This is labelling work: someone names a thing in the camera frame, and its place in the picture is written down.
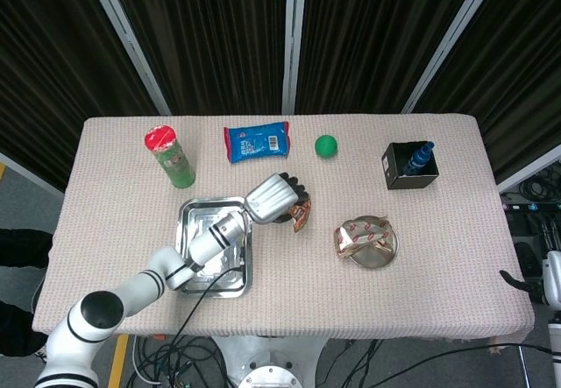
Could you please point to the rectangular steel tray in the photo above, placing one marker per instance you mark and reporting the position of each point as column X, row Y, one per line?
column 197, row 213

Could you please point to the gold foil snack wrapper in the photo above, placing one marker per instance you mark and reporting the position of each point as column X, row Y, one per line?
column 359, row 234

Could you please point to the green ball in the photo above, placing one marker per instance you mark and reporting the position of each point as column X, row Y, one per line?
column 326, row 146

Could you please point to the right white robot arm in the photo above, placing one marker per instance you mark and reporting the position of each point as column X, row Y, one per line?
column 554, row 335

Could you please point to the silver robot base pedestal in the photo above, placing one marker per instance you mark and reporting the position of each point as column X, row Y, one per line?
column 267, row 361

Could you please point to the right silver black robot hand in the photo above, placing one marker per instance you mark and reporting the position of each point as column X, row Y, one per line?
column 552, row 278

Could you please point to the black power strip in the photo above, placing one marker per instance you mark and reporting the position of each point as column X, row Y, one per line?
column 532, row 206

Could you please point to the white partition base rail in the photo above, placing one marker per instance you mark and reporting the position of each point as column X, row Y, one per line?
column 30, row 173
column 530, row 169

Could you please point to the black open box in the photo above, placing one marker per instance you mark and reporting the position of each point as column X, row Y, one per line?
column 401, row 173

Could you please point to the beige waffle tablecloth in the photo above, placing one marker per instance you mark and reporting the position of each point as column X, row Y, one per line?
column 307, row 300

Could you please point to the round steel plate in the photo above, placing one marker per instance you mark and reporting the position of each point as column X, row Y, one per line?
column 372, row 258

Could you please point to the dark pleated curtain panel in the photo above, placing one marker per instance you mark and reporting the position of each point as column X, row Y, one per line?
column 206, row 37
column 377, row 37
column 48, row 64
column 513, row 68

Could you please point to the blue bottle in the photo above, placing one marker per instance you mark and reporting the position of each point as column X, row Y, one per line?
column 416, row 160

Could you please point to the blue cookie package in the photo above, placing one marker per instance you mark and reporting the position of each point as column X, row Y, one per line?
column 256, row 143

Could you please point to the white partition frame post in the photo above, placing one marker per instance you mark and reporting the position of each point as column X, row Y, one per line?
column 451, row 37
column 293, row 37
column 127, row 37

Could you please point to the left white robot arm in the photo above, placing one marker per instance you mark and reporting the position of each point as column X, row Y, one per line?
column 140, row 283

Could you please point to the green orange snack bag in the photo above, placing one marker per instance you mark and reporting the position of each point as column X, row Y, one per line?
column 300, row 217

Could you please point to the black clothed person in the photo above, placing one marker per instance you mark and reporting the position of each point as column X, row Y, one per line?
column 17, row 248

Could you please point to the green chips can red lid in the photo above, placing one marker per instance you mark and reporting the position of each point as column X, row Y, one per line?
column 175, row 160

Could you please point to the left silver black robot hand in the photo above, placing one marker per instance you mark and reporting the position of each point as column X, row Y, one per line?
column 269, row 199

